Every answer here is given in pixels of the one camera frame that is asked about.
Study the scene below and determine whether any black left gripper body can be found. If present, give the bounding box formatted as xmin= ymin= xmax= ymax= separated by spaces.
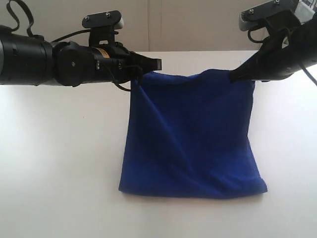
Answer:
xmin=53 ymin=41 xmax=136 ymax=87

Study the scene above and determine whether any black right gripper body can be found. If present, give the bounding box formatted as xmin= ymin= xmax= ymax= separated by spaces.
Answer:
xmin=255 ymin=17 xmax=317 ymax=82

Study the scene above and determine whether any blue microfiber towel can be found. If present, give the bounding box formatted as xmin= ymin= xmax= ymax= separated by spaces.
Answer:
xmin=118 ymin=69 xmax=267 ymax=199

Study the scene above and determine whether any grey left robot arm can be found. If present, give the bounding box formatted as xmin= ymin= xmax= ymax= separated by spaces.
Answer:
xmin=0 ymin=27 xmax=162 ymax=87

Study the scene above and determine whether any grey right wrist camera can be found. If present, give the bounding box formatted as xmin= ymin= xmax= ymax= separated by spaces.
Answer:
xmin=239 ymin=0 xmax=299 ymax=32

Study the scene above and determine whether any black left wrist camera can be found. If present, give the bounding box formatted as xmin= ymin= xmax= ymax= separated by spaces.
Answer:
xmin=82 ymin=10 xmax=124 ymax=47

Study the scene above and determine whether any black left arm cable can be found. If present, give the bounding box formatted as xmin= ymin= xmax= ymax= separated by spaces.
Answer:
xmin=6 ymin=0 xmax=144 ymax=92

